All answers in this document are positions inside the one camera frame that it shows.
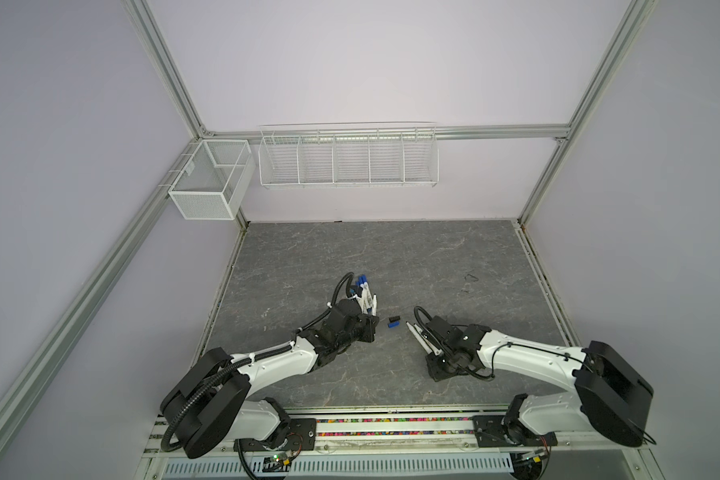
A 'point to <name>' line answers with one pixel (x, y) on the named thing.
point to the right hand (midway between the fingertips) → (435, 372)
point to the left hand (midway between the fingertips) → (378, 323)
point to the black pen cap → (394, 318)
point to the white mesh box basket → (214, 180)
